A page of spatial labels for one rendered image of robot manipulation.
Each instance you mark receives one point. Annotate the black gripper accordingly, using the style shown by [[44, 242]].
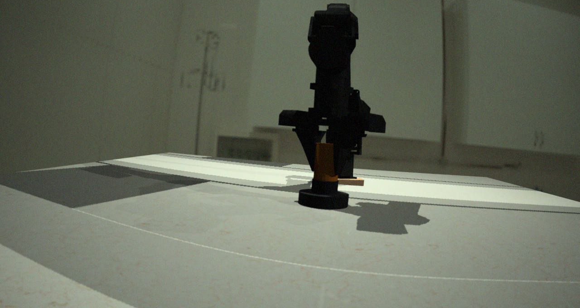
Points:
[[331, 97]]

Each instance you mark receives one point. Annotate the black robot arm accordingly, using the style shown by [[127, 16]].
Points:
[[332, 36]]

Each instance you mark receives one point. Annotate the orange cylinder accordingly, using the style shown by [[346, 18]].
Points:
[[324, 163]]

